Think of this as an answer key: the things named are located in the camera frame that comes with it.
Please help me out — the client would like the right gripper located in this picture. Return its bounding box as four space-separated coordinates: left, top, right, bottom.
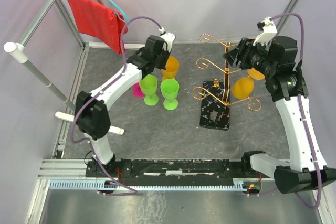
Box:
222 38 276 76

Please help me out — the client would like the orange plastic goblet front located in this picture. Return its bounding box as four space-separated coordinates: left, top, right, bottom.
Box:
161 56 180 81

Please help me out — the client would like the orange plastic goblet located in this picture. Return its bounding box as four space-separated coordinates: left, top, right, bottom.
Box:
231 68 265 100
161 56 180 81

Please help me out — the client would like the green plastic goblet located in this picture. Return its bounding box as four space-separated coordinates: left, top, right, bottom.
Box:
139 74 159 106
160 79 180 111

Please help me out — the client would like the pink plastic goblet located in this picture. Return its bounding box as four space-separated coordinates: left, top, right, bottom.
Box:
132 83 145 98

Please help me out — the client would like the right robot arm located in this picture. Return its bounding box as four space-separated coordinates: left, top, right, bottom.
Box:
223 36 335 194

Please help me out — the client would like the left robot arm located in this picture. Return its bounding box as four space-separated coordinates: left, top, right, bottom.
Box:
74 33 175 177

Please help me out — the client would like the red cloth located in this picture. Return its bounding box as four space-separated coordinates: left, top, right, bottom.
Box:
67 0 128 54

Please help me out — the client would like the white stand foot front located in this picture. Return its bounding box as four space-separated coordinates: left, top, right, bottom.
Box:
55 111 124 135

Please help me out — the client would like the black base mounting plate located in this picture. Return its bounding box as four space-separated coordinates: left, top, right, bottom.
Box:
86 158 272 187

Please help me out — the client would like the grey clothes stand pole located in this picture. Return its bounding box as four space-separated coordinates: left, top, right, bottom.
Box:
4 0 84 111

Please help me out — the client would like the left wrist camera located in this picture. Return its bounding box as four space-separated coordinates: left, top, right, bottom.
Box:
159 27 176 52

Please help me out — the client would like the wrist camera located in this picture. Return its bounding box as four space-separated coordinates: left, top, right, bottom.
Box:
159 27 176 52
253 17 277 46

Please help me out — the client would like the gold wire wine glass rack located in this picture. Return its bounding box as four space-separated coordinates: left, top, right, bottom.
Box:
192 34 262 130

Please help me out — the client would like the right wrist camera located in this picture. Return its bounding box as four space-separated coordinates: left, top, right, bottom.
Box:
253 17 277 46

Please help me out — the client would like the white cable duct strip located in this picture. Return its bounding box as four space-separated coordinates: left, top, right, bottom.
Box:
49 179 247 192

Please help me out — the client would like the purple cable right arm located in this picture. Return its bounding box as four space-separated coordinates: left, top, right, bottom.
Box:
258 13 323 209

